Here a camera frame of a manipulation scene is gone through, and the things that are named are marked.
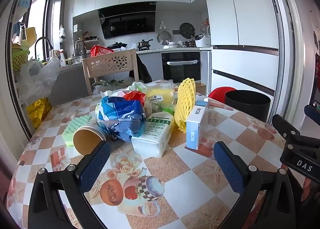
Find yellow foam fruit net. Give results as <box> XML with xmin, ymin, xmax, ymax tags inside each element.
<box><xmin>174</xmin><ymin>78</ymin><xmax>196</xmax><ymax>134</ymax></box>

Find red wall hanging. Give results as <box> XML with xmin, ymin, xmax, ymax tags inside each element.
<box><xmin>310</xmin><ymin>53</ymin><xmax>320</xmax><ymax>106</ymax></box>

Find white refrigerator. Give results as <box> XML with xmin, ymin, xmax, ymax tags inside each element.
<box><xmin>205</xmin><ymin>0</ymin><xmax>279</xmax><ymax>97</ymax></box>

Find red crumpled wrapper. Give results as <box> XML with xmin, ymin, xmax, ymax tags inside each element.
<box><xmin>124</xmin><ymin>90</ymin><xmax>146</xmax><ymax>107</ymax></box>

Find blue plastic bag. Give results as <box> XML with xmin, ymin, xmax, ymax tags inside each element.
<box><xmin>96</xmin><ymin>95</ymin><xmax>147</xmax><ymax>142</ymax></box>

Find blue and white box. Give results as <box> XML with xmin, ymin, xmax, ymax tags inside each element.
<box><xmin>186</xmin><ymin>94</ymin><xmax>210</xmax><ymax>151</ymax></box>

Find yellow plastic basket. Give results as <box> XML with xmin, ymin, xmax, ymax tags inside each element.
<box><xmin>11</xmin><ymin>50</ymin><xmax>30</xmax><ymax>75</ymax></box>

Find round black steamer rack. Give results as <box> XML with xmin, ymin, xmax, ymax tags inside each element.
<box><xmin>179</xmin><ymin>22</ymin><xmax>196</xmax><ymax>38</ymax></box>

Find bags of vegetables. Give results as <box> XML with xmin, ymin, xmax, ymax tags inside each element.
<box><xmin>93</xmin><ymin>77</ymin><xmax>135</xmax><ymax>95</ymax></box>

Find black built-in oven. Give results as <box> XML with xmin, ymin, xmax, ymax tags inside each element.
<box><xmin>161</xmin><ymin>52</ymin><xmax>201</xmax><ymax>83</ymax></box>

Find gold foil bag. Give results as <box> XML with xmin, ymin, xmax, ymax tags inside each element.
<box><xmin>26</xmin><ymin>98</ymin><xmax>53</xmax><ymax>129</ymax></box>

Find black wok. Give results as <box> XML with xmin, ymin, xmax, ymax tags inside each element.
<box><xmin>107</xmin><ymin>42</ymin><xmax>128</xmax><ymax>49</ymax></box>

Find red stool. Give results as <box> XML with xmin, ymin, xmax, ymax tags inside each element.
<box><xmin>208</xmin><ymin>87</ymin><xmax>237</xmax><ymax>100</ymax></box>

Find white rice cooker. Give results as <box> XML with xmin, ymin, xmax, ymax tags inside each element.
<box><xmin>195</xmin><ymin>35</ymin><xmax>211</xmax><ymax>48</ymax></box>

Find checkered patterned tablecloth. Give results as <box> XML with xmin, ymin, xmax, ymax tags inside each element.
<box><xmin>6</xmin><ymin>87</ymin><xmax>288</xmax><ymax>229</ymax></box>

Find green foam sponge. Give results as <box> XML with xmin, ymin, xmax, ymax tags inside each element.
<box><xmin>62</xmin><ymin>115</ymin><xmax>93</xmax><ymax>146</ymax></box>

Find clear plastic bag with label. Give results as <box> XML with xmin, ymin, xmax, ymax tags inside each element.
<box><xmin>144</xmin><ymin>80</ymin><xmax>175</xmax><ymax>115</ymax></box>

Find black range hood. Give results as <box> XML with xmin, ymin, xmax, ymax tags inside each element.
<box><xmin>97</xmin><ymin>2</ymin><xmax>157</xmax><ymax>40</ymax></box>

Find beige chair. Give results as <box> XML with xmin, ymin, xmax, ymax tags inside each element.
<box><xmin>81</xmin><ymin>50</ymin><xmax>139</xmax><ymax>96</ymax></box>

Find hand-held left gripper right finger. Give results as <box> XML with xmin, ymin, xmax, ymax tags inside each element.
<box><xmin>214</xmin><ymin>141</ymin><xmax>297</xmax><ymax>229</ymax></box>

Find large translucent plastic bag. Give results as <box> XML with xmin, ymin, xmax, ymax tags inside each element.
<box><xmin>19</xmin><ymin>57</ymin><xmax>60</xmax><ymax>105</ymax></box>

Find black kitchen faucet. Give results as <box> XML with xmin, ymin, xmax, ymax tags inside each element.
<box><xmin>34</xmin><ymin>37</ymin><xmax>54</xmax><ymax>61</ymax></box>

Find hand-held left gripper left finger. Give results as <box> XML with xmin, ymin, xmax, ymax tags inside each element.
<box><xmin>28</xmin><ymin>140</ymin><xmax>111</xmax><ymax>229</ymax></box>

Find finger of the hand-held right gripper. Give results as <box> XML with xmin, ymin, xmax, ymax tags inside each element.
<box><xmin>272</xmin><ymin>114</ymin><xmax>300</xmax><ymax>142</ymax></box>

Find steel pot with handle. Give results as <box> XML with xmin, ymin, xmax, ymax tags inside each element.
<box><xmin>138</xmin><ymin>39</ymin><xmax>153</xmax><ymax>50</ymax></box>

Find white bottle with green label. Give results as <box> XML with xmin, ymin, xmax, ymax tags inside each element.
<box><xmin>131</xmin><ymin>108</ymin><xmax>175</xmax><ymax>158</ymax></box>

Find black trash bin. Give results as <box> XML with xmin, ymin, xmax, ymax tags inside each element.
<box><xmin>224</xmin><ymin>90</ymin><xmax>271</xmax><ymax>122</ymax></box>

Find brown paper cup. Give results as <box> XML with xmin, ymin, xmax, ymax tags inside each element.
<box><xmin>73</xmin><ymin>124</ymin><xmax>107</xmax><ymax>156</ymax></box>

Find black jacket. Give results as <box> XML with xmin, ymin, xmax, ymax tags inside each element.
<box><xmin>136</xmin><ymin>54</ymin><xmax>152</xmax><ymax>83</ymax></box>

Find dark blue box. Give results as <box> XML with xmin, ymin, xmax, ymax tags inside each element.
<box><xmin>304</xmin><ymin>104</ymin><xmax>320</xmax><ymax>119</ymax></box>

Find red plastic basket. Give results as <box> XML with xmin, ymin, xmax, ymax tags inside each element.
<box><xmin>90</xmin><ymin>45</ymin><xmax>115</xmax><ymax>58</ymax></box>

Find round metal strainer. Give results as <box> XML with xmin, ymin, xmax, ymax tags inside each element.
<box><xmin>157</xmin><ymin>31</ymin><xmax>172</xmax><ymax>45</ymax></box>

